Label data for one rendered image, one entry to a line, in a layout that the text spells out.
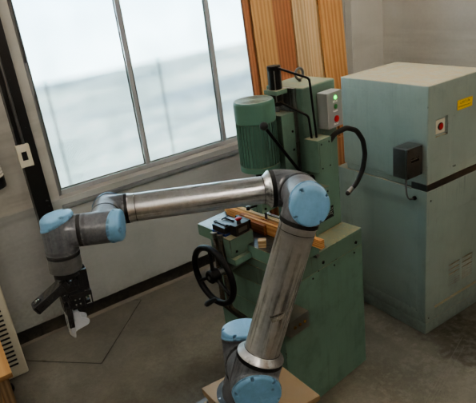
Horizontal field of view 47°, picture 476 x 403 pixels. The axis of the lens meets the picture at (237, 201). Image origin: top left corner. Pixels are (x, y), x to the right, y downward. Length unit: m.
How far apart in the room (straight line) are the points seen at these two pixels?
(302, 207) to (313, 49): 2.77
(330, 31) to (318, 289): 2.25
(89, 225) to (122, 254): 2.28
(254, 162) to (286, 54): 1.80
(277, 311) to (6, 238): 2.20
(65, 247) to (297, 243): 0.63
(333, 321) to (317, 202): 1.31
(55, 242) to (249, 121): 1.05
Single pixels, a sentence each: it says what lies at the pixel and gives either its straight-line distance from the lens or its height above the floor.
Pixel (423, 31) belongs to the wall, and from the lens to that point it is 4.57.
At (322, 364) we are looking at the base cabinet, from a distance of 2.81.
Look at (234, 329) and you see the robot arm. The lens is 1.88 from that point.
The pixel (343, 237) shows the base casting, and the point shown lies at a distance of 2.60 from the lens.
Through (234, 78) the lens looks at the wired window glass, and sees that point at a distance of 3.98.
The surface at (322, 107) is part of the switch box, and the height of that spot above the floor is 1.42.
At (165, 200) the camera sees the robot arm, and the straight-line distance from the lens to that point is 1.61.
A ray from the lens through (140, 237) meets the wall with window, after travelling 3.77.
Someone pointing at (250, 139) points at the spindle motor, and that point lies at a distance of 2.28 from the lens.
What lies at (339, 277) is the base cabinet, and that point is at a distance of 2.66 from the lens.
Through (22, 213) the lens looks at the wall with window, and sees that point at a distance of 3.46.
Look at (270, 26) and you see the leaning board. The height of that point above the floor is 1.64.
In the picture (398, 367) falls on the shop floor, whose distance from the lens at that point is 3.10.
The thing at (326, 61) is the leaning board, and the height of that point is 1.32.
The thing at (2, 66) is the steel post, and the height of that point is 1.70.
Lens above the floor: 2.00
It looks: 23 degrees down
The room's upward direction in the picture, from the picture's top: 7 degrees counter-clockwise
